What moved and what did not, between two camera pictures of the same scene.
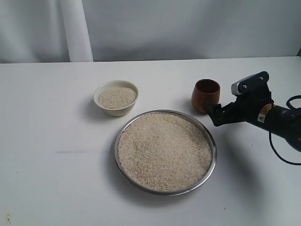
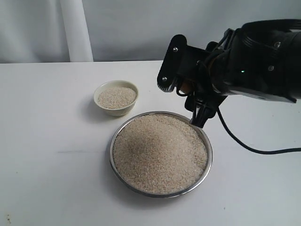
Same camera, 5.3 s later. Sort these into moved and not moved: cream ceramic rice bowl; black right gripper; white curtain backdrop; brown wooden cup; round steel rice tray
Moved: brown wooden cup; black right gripper
Not moved: round steel rice tray; white curtain backdrop; cream ceramic rice bowl
